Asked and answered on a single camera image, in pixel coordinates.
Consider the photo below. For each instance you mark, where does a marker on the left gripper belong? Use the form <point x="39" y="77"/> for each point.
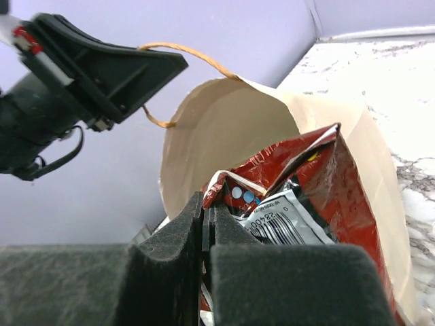
<point x="99" y="82"/>

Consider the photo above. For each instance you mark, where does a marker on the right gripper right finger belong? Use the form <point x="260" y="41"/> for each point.
<point x="266" y="284"/>

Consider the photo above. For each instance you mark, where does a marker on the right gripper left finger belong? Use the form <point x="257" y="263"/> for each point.
<point x="156" y="282"/>

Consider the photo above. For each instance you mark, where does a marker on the beige paper bag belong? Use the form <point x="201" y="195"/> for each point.
<point x="224" y="122"/>

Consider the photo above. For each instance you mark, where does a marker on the red doritos bag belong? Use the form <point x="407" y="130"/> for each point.
<point x="302" y="191"/>

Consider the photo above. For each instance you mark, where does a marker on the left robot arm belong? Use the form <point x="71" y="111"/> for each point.
<point x="75" y="81"/>

